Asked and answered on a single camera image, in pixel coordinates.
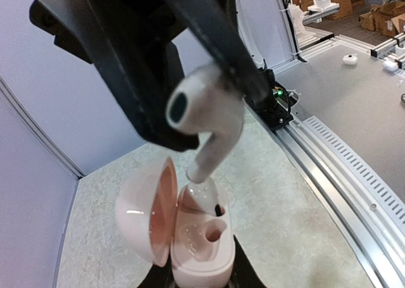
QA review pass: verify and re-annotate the aluminium front rail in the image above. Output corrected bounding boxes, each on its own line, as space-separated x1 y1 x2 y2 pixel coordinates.
253 114 404 287

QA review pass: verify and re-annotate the white object on side table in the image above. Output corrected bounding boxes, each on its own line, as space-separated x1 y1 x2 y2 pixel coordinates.
342 54 358 66

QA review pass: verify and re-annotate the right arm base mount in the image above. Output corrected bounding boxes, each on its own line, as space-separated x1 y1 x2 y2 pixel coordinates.
245 60 299 131

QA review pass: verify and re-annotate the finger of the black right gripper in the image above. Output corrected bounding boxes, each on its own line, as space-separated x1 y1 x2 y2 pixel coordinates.
86 0 199 152
165 0 270 102

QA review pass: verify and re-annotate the cardboard boxes pile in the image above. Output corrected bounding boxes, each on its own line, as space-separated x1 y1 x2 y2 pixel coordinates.
311 0 388 45

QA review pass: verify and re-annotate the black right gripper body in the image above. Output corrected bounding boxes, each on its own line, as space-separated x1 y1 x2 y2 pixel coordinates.
28 0 240 66

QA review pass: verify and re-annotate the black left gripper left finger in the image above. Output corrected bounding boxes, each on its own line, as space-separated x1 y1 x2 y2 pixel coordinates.
137 263 176 288

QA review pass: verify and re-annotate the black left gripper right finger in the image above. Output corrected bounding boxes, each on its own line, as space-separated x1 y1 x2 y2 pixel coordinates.
232 235 266 288

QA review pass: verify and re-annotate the right aluminium corner post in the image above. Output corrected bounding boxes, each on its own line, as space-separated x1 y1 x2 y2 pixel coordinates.
1 77 85 179

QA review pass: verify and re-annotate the white round case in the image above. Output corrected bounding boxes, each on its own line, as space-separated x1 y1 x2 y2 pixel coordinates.
115 156 235 287

